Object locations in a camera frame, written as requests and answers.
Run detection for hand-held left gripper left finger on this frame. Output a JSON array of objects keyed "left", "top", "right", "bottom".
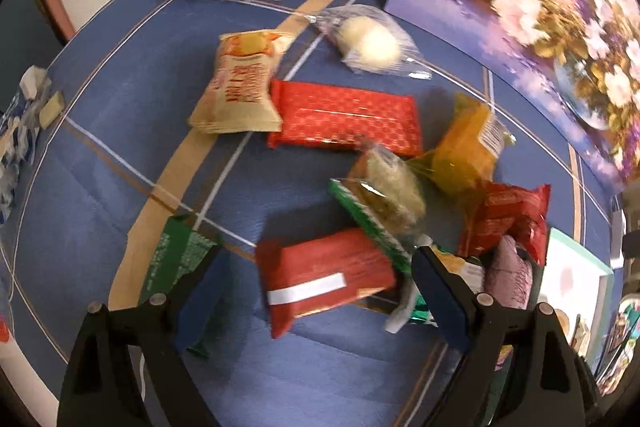
[{"left": 56, "top": 243, "right": 228, "bottom": 427}]

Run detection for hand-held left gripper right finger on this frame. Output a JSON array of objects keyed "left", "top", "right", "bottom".
[{"left": 410, "top": 245, "right": 587, "bottom": 427}]

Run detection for round yellow pastry packet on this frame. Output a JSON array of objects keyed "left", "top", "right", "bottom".
[{"left": 434, "top": 247, "right": 486, "bottom": 293}]

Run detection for plain green snack packet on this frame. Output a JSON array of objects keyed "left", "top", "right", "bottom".
[{"left": 137, "top": 214, "right": 223, "bottom": 360}]

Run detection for pink snack packet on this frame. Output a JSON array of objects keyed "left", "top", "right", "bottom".
[{"left": 482, "top": 234, "right": 543, "bottom": 313}]

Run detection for green packet white striped edge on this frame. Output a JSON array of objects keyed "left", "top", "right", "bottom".
[{"left": 327, "top": 179, "right": 441, "bottom": 333}]

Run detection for shiny red crinkled packet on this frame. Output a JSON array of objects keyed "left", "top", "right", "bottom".
[{"left": 457, "top": 181, "right": 551, "bottom": 268}]

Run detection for clear packet green biscuit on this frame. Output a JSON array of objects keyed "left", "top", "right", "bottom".
[{"left": 330, "top": 142, "right": 428, "bottom": 238}]

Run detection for red packet white stripe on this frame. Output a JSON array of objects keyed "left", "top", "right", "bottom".
[{"left": 255, "top": 227, "right": 398, "bottom": 340}]

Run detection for white tray teal rim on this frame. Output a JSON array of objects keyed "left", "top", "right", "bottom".
[{"left": 537, "top": 227, "right": 616, "bottom": 368}]

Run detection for yellow clear snack packet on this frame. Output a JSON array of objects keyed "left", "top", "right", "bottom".
[{"left": 407, "top": 92, "right": 516, "bottom": 198}]

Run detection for beige snack packet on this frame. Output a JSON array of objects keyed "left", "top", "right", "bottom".
[{"left": 187, "top": 28, "right": 293, "bottom": 135}]

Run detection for blue plaid tablecloth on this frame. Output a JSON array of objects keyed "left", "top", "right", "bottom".
[{"left": 0, "top": 0, "right": 626, "bottom": 427}]

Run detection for red patterned long packet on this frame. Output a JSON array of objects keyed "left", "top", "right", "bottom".
[{"left": 266, "top": 78, "right": 425, "bottom": 158}]

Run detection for blue white patterned packet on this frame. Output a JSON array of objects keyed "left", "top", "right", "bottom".
[{"left": 0, "top": 66, "right": 66, "bottom": 225}]

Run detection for clear wrapped white pastry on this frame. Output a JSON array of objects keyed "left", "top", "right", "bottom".
[{"left": 306, "top": 4, "right": 433, "bottom": 80}]

